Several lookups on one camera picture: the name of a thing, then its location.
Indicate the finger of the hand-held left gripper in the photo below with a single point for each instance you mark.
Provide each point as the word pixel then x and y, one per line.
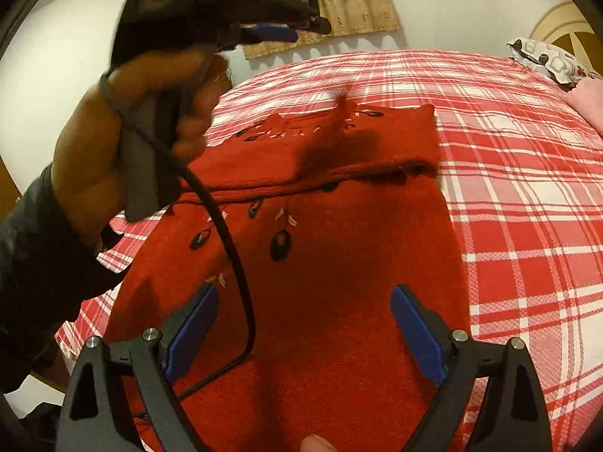
pixel 273 33

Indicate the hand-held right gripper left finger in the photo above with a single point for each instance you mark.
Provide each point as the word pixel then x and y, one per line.
pixel 193 334

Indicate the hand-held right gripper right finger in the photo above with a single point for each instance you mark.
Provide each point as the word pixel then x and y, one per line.
pixel 417 334

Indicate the red knitted sweater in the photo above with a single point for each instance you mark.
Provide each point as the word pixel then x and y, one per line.
pixel 329 254

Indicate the person's left forearm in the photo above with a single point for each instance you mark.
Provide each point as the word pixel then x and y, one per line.
pixel 42 273

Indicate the person's right hand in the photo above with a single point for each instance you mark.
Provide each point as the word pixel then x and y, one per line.
pixel 318 445

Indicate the person's left hand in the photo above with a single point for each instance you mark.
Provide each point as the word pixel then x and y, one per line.
pixel 89 160

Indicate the beige patterned curtain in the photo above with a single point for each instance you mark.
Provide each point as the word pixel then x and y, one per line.
pixel 358 0

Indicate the red plaid bed sheet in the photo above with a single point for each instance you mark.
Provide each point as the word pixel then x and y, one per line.
pixel 518 197

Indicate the patterned pillow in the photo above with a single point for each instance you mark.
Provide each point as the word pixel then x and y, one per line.
pixel 546 59

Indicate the beige wooden headboard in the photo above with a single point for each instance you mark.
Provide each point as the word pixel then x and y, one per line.
pixel 560 23

